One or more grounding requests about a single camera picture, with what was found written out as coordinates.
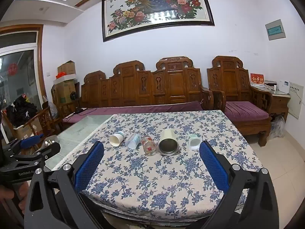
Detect wooden chair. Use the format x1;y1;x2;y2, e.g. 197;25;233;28
22;105;57;144

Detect pale green plastic cup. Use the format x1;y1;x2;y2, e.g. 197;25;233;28
189;135;203;151

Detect large cardboard box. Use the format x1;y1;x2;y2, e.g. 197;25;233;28
56;80;77;104

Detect clear plastic cup blue print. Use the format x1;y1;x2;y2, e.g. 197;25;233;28
126;134;142;150

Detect white wall panel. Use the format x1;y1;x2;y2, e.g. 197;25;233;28
287;82;304;120

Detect framed peacock flower painting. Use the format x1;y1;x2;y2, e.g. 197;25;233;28
102;0;215;43

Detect blue floral tablecloth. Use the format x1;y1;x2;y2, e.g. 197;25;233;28
51;110;264;217

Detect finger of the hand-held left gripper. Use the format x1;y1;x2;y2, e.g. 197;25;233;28
10;135;60;171
2;135;45;160

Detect cream steel cup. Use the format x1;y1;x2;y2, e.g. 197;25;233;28
158;128;180;157

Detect pile of black clothes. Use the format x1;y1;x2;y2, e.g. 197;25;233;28
6;95;39;127

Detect grey wall electrical box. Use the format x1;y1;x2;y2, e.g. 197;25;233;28
265;19;286;41

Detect red printed box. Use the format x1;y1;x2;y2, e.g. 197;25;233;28
250;73;266;86

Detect carved wooden sofa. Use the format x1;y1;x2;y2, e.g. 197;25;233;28
80;56;214;124

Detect black desk fan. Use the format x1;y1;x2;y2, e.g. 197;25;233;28
70;91;83;114

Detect wooden side table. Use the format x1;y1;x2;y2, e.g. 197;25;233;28
269;89;291;123

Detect person's left hand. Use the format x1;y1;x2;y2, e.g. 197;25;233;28
0;183;29;212

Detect small cardboard box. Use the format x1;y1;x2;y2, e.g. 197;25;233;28
57;61;76;76

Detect purple armchair cushion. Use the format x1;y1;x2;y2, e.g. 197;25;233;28
224;101;270;122

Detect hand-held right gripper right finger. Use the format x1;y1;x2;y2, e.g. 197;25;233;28
199;140;281;229

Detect glass cup red flowers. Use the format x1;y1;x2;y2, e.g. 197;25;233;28
141;135;158;156

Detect red round door sticker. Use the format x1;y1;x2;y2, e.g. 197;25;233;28
8;63;19;77

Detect white paper cup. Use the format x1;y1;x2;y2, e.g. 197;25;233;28
109;132;125;146

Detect purple sofa cushion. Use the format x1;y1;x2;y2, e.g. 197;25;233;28
62;101;204;124

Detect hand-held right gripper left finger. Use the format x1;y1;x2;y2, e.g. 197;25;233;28
24;140;105;229

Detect wooden framed glass door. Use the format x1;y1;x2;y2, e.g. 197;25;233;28
0;24;47;105

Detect white device box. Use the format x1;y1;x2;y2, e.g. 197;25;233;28
279;80;290;94

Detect clear plastic bag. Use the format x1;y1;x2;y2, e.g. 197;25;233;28
268;116;286;141

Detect carved wooden armchair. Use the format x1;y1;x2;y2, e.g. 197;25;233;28
207;56;273;147

